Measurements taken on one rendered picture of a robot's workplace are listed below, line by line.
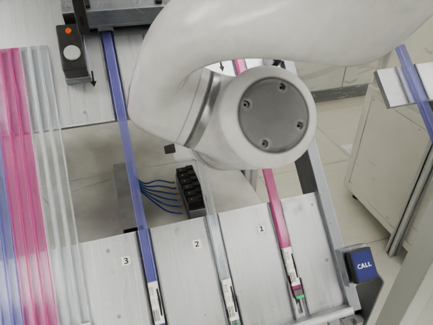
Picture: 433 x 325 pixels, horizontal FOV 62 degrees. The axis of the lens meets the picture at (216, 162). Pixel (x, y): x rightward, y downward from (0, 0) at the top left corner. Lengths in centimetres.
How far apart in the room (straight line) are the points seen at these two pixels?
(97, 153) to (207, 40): 99
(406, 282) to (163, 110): 81
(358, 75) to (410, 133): 155
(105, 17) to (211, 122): 37
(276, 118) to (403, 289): 79
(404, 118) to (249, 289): 116
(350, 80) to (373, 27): 284
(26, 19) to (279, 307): 62
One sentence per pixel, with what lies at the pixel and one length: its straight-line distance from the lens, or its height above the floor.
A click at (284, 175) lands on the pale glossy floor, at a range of 210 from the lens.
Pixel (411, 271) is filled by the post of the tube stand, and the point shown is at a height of 57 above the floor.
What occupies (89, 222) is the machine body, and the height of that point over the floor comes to 62.
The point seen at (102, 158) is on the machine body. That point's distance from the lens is 117.
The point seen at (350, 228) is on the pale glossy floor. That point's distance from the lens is 187.
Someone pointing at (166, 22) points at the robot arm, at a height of 119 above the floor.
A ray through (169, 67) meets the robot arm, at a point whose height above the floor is 117.
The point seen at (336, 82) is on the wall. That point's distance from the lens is 300.
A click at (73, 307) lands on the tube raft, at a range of 58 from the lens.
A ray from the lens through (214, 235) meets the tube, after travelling 58.
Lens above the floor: 126
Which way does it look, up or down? 36 degrees down
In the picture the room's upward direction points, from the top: straight up
